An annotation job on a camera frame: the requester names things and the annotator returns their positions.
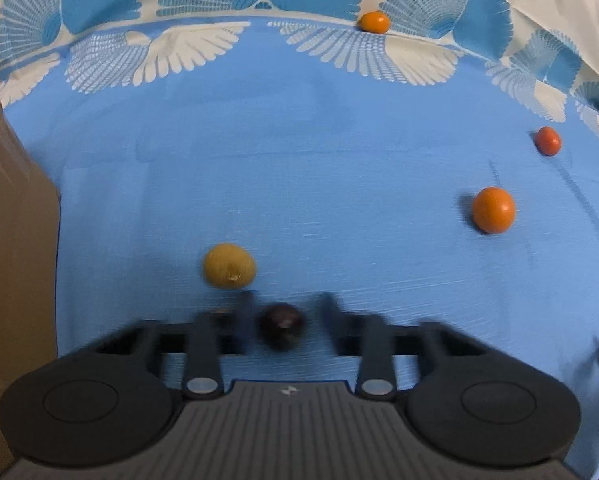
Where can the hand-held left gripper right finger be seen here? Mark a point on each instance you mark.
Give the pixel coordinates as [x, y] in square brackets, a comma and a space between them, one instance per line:
[332, 312]

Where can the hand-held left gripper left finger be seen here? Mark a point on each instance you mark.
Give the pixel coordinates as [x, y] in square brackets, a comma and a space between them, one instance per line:
[244, 310]

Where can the dark purple round fruit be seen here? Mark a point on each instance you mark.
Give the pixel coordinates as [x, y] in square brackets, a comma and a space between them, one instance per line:
[282, 325]

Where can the yellow round fruit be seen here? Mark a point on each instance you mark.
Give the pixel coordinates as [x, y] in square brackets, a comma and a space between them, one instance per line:
[229, 265]

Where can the large orange mandarin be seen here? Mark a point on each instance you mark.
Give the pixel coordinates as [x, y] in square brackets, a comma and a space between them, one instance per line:
[493, 209]

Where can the reddish orange mandarin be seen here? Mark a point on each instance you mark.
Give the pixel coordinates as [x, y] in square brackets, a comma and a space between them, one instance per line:
[548, 140]

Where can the brown cardboard box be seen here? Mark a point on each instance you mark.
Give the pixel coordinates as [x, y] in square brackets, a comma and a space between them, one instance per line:
[14, 260]

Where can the small orange mandarin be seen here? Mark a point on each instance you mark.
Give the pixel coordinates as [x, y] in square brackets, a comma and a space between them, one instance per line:
[374, 22]

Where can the blue fan print sheet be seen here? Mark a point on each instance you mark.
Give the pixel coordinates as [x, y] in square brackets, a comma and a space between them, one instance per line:
[279, 160]

